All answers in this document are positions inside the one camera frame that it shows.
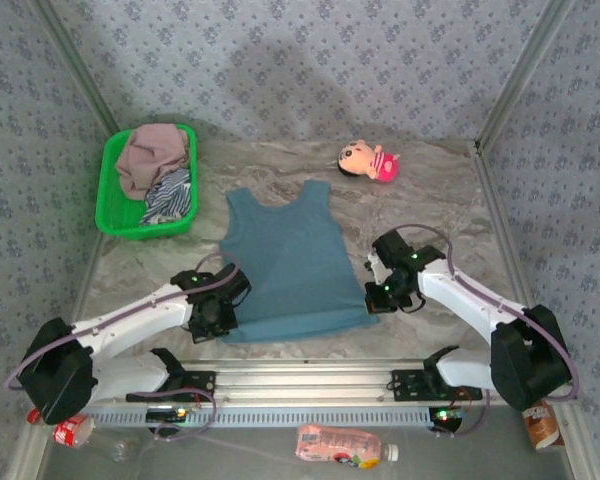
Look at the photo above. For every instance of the blue white striped tank top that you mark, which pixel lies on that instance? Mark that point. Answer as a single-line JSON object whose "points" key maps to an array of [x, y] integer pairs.
{"points": [[170, 200]]}

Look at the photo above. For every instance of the green plastic basket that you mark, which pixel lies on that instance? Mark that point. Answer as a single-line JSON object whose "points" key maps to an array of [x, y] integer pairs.
{"points": [[115, 215]]}

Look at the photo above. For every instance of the pink tank top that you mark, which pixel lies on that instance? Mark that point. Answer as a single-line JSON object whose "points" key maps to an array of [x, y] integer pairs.
{"points": [[150, 155]]}

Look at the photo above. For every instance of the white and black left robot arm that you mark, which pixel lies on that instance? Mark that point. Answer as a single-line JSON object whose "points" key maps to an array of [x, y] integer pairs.
{"points": [[130, 320]]}

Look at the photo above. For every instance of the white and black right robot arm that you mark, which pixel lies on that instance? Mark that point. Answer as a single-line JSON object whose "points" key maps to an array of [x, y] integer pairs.
{"points": [[460, 295]]}

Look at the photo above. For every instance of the small circuit board with LEDs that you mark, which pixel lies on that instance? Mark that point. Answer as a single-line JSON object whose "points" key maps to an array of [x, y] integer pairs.
{"points": [[165, 414], [447, 415]]}

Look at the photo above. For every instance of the plush doll with pink shirt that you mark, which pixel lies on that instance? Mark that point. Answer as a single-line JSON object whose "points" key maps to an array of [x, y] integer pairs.
{"points": [[367, 160]]}

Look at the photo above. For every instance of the pink drink bottle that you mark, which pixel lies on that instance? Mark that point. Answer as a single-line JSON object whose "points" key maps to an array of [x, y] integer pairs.
{"points": [[335, 445]]}

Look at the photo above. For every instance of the clear red-label cola bottle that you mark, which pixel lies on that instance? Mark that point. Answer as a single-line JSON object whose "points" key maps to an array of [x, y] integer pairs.
{"points": [[75, 432]]}

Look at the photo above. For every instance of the brown chocolate drink bottle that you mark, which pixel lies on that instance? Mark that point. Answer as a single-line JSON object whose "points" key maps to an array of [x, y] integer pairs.
{"points": [[542, 427]]}

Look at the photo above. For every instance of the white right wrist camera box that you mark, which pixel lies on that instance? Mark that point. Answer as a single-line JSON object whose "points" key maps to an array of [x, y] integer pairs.
{"points": [[377, 267]]}

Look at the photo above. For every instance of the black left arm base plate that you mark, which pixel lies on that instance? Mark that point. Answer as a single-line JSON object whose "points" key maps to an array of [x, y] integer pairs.
{"points": [[200, 384]]}

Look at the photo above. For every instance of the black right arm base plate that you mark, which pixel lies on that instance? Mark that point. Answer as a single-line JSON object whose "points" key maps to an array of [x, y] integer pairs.
{"points": [[405, 387]]}

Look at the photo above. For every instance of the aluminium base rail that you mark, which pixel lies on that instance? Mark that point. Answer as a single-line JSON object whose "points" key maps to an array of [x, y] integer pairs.
{"points": [[305, 385]]}

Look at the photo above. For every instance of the aluminium frame post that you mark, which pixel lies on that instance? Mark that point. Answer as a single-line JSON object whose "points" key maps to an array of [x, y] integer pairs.
{"points": [[83, 75], [521, 75]]}

